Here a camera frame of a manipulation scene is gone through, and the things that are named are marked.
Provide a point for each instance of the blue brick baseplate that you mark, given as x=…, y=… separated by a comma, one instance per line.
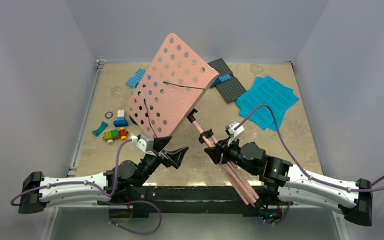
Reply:
x=133, y=81

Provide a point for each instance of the pink music stand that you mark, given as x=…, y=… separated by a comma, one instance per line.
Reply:
x=173, y=99

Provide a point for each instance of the blue brick on baseplate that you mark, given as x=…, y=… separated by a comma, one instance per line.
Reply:
x=221, y=79

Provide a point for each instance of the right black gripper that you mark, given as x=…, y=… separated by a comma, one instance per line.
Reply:
x=215, y=152

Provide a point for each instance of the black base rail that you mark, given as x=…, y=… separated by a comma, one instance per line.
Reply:
x=144, y=200

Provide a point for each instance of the grey brick baseplate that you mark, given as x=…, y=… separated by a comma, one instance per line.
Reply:
x=230, y=90

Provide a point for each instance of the blue white brick stack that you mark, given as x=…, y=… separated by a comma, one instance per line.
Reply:
x=120, y=120

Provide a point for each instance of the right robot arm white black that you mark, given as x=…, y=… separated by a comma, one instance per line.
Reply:
x=286, y=182

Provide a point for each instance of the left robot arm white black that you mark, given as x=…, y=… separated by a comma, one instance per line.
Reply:
x=115, y=185

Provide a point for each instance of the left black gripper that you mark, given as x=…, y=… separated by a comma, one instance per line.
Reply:
x=174, y=157

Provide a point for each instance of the teal curved brick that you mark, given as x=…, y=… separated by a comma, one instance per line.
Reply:
x=100, y=129

